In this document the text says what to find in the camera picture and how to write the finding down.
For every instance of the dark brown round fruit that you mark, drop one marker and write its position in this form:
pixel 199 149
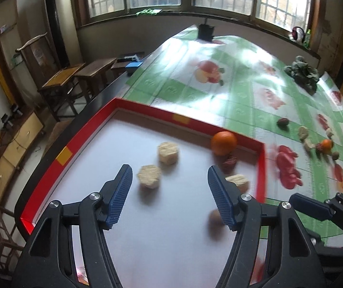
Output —
pixel 282 123

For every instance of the yellow wooden cabinet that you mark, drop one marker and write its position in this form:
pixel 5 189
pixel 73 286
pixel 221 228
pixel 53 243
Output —
pixel 15 144

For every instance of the wooden chair with curved rail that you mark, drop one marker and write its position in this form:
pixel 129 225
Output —
pixel 60 81

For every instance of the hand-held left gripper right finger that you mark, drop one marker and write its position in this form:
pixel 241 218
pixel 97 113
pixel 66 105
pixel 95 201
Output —
pixel 222 198

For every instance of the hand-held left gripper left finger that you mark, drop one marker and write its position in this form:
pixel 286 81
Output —
pixel 119 198

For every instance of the small brown kiwi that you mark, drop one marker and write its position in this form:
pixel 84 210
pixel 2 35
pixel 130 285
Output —
pixel 335 155

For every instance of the green fruit print tablecloth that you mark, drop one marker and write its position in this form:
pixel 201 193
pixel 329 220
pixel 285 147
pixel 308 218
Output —
pixel 249 75

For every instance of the red rimmed white tray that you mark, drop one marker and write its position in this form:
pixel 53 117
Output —
pixel 165 216

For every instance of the beige round cake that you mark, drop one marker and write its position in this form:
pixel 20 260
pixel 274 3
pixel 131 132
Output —
pixel 149 176
pixel 238 181
pixel 168 153

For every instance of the grey tool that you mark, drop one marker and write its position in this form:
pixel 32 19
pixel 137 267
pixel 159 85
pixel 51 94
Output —
pixel 131 56

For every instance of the small black pot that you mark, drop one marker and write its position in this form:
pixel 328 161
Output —
pixel 205 31

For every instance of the light brown round fruit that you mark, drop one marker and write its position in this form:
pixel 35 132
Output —
pixel 215 220

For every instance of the dark wooden stool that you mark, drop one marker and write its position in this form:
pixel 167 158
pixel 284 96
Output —
pixel 95 69
pixel 119 64

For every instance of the large orange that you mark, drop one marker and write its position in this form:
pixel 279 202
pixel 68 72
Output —
pixel 223 142

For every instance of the tall standing air conditioner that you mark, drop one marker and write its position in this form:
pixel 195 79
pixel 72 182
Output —
pixel 54 21

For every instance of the dark red lychee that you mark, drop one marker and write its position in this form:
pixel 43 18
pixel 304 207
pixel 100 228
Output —
pixel 229 162
pixel 319 148

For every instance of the blue box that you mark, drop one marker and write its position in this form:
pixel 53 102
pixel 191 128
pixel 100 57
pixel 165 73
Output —
pixel 134 66

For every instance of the small orange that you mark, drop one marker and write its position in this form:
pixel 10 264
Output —
pixel 327 145

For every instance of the green bottle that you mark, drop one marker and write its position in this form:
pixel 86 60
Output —
pixel 308 37

